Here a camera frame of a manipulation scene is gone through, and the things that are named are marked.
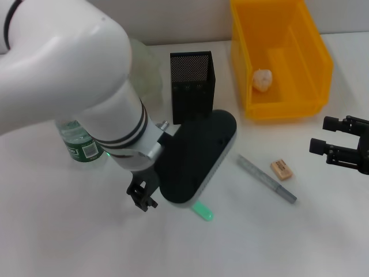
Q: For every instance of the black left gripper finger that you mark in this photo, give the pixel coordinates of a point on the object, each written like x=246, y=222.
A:
x=141, y=199

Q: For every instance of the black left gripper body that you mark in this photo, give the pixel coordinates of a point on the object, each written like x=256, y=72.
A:
x=145, y=180

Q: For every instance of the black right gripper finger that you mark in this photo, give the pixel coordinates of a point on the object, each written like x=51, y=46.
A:
x=331, y=123
x=318, y=145

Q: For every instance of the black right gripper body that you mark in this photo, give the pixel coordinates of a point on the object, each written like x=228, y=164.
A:
x=365, y=147

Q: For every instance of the clear water bottle green label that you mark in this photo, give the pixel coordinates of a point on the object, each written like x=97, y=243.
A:
x=83, y=150

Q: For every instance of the white paper ball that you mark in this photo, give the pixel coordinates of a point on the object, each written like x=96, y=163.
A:
x=263, y=80

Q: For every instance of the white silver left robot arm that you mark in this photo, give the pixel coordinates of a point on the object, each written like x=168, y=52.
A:
x=57, y=72

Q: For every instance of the beige eraser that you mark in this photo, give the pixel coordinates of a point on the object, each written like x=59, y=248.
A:
x=282, y=170

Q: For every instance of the grey pen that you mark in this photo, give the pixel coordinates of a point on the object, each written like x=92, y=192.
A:
x=265, y=177

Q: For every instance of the black mesh pen holder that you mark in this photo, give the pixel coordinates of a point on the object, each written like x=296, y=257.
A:
x=193, y=86

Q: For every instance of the green glass fruit plate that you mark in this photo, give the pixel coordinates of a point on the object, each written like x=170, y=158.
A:
x=147, y=72

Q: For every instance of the green toothbrush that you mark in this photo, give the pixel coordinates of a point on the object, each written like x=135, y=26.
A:
x=204, y=213

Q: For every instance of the yellow plastic bin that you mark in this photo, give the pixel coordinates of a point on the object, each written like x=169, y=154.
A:
x=299, y=57

